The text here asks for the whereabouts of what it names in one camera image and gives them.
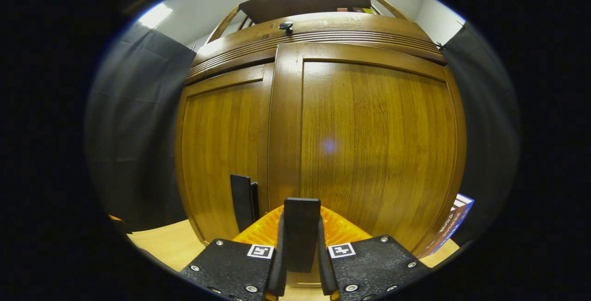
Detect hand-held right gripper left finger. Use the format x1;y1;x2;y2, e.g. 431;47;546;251
180;206;288;301

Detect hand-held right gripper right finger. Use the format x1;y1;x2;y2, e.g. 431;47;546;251
316;206;433;301

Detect wooden shoe cabinet door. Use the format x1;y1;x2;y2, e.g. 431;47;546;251
268;42;467;288
175;63;275;246

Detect wooden double-door shoe cabinet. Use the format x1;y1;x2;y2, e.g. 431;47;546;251
175;0;467;288

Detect black backdrop cloth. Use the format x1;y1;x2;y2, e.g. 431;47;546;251
85;19;520;246

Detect blue box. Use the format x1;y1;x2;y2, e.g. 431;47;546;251
418;193;475;259

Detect small ceiling light panel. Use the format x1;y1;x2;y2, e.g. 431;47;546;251
138;3;174;30

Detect wooden drawer with black knob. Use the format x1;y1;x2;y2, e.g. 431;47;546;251
185;12;447;84

